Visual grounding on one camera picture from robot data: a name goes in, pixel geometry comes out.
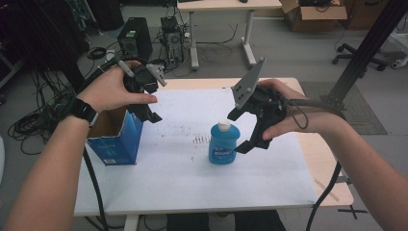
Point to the blue cardboard box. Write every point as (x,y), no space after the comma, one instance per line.
(116,136)

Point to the grey floor mat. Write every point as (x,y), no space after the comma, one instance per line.
(351,107)

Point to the black office chair base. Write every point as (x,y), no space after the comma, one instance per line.
(359,56)

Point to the black metal stand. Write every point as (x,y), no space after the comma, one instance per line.
(365,51)

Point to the blue bottle with white cap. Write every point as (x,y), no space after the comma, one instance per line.
(223,142)

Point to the white desk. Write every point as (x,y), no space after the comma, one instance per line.
(224,19)

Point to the person's right hand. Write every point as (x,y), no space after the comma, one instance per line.
(290,112)

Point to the black wristwatch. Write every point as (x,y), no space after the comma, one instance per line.
(82,110)

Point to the open computer case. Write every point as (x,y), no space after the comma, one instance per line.
(173,40)

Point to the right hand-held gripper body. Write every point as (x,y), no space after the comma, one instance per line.
(258,104)

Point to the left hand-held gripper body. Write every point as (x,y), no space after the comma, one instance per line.
(143,78)

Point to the black computer tower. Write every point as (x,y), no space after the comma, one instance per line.
(135,40)

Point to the person's left hand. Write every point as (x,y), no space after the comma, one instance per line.
(114,88)

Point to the brown cardboard box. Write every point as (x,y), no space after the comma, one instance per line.
(312,14)

